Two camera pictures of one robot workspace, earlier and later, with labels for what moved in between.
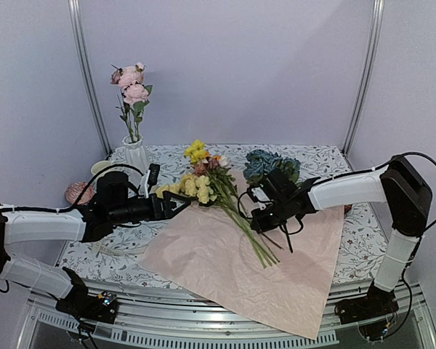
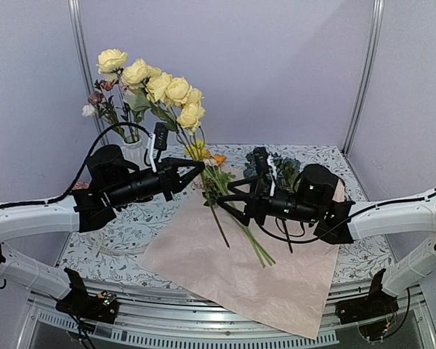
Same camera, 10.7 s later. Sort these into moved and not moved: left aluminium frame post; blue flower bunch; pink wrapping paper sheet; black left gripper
Moved: black left gripper
Not moved: blue flower bunch; left aluminium frame post; pink wrapping paper sheet
